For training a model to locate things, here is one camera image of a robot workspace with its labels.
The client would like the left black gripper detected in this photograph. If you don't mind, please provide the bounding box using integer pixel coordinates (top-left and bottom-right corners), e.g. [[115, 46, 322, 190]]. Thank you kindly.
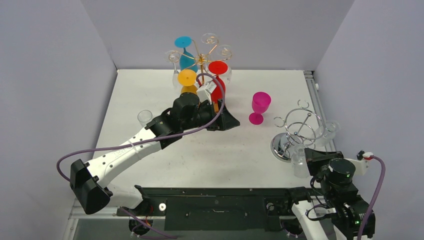
[[182, 99, 239, 132]]

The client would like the clear glass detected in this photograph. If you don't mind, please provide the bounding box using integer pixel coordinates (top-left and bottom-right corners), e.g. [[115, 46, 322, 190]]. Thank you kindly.
[[137, 109, 153, 128], [290, 144, 310, 179], [201, 33, 219, 45], [216, 44, 233, 85], [314, 120, 341, 148], [164, 50, 181, 90]]

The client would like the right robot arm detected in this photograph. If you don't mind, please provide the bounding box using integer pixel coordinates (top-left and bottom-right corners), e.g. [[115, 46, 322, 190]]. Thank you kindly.
[[282, 148, 382, 240]]

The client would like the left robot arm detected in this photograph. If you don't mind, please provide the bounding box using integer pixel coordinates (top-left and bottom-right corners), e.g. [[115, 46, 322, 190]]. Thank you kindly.
[[69, 93, 240, 215]]

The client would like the pink plastic wine glass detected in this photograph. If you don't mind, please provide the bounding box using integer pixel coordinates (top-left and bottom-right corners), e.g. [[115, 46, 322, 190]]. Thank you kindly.
[[248, 91, 272, 125]]

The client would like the red plastic wine glass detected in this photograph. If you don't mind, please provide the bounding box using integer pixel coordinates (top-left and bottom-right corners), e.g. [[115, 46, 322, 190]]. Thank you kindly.
[[208, 61, 228, 103]]

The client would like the yellow plastic wine glass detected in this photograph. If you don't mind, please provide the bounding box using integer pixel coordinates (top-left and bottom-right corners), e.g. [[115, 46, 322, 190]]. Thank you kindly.
[[177, 69, 198, 95]]

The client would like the blue plastic wine glass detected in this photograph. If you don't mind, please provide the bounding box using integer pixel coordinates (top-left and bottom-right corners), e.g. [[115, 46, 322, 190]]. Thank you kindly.
[[174, 36, 199, 73]]

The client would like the clear glass on gold rack back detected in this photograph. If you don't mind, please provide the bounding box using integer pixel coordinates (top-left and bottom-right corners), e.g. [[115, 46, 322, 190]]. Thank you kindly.
[[201, 33, 219, 45]]

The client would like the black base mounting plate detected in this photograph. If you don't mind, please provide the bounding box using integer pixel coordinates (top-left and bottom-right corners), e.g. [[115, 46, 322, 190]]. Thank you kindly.
[[117, 186, 313, 232]]

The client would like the chrome wire glass rack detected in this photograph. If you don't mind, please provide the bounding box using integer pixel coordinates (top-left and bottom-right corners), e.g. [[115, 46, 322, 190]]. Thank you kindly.
[[270, 100, 326, 163]]

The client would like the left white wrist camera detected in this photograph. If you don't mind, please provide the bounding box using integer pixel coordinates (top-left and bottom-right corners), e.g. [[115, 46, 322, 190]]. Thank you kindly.
[[196, 81, 217, 104]]

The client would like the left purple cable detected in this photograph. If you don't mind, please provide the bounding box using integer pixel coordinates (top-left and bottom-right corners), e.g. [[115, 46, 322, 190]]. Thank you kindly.
[[56, 73, 227, 183]]

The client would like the gold wire glass rack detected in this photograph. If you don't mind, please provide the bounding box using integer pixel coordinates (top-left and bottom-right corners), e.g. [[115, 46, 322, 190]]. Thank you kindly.
[[167, 36, 233, 110]]

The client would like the aluminium rail right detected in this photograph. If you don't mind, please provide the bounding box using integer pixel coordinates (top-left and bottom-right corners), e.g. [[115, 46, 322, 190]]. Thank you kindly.
[[303, 70, 337, 153]]

